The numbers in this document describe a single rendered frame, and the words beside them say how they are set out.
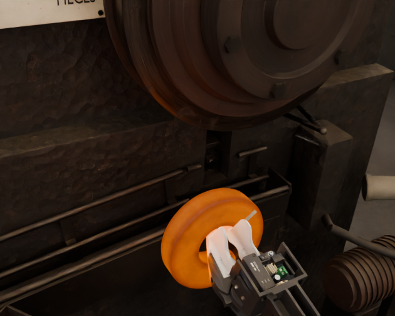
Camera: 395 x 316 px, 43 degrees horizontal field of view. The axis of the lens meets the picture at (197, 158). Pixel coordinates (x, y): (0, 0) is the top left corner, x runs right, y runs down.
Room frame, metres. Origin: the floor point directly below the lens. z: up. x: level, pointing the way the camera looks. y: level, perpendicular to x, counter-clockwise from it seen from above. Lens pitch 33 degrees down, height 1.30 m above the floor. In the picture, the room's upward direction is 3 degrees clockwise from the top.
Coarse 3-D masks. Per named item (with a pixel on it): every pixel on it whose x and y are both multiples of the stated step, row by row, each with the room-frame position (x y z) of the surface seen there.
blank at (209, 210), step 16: (208, 192) 0.54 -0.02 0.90; (224, 192) 0.55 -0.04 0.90; (240, 192) 0.57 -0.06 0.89; (192, 208) 0.52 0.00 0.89; (208, 208) 0.51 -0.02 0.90; (224, 208) 0.53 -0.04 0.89; (240, 208) 0.54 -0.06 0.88; (256, 208) 0.55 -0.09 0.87; (176, 224) 0.51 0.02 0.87; (192, 224) 0.50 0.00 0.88; (208, 224) 0.51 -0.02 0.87; (224, 224) 0.53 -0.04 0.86; (256, 224) 0.55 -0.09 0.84; (176, 240) 0.49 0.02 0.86; (192, 240) 0.50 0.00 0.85; (256, 240) 0.55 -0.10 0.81; (176, 256) 0.49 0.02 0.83; (192, 256) 0.50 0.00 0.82; (176, 272) 0.49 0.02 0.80; (192, 272) 0.50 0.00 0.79; (208, 272) 0.51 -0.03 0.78
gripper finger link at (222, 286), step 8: (208, 256) 0.49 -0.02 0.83; (208, 264) 0.48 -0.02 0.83; (216, 264) 0.47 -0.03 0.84; (216, 272) 0.46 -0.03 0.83; (216, 280) 0.45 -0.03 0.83; (224, 280) 0.45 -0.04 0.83; (216, 288) 0.44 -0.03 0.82; (224, 288) 0.44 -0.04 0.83; (224, 296) 0.43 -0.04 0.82; (224, 304) 0.42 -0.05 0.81; (232, 304) 0.43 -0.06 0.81
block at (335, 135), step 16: (304, 128) 0.93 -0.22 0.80; (336, 128) 0.93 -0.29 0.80; (304, 144) 0.92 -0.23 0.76; (336, 144) 0.88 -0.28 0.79; (352, 144) 0.90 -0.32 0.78; (304, 160) 0.91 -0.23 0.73; (320, 160) 0.87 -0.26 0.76; (336, 160) 0.88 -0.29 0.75; (304, 176) 0.90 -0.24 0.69; (320, 176) 0.87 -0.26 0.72; (336, 176) 0.88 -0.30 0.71; (304, 192) 0.89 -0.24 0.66; (320, 192) 0.87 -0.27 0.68; (336, 192) 0.89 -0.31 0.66; (288, 208) 0.93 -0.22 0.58; (304, 208) 0.88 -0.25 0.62; (320, 208) 0.87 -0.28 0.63; (336, 208) 0.90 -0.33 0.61; (304, 224) 0.88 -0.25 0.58; (320, 224) 0.88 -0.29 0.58
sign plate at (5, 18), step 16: (0, 0) 0.69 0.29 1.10; (16, 0) 0.70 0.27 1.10; (32, 0) 0.71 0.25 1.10; (48, 0) 0.73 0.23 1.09; (64, 0) 0.74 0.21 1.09; (80, 0) 0.75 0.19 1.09; (96, 0) 0.76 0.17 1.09; (0, 16) 0.69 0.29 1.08; (16, 16) 0.70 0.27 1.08; (32, 16) 0.71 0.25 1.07; (48, 16) 0.72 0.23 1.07; (64, 16) 0.74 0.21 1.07; (80, 16) 0.75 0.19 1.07; (96, 16) 0.76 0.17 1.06
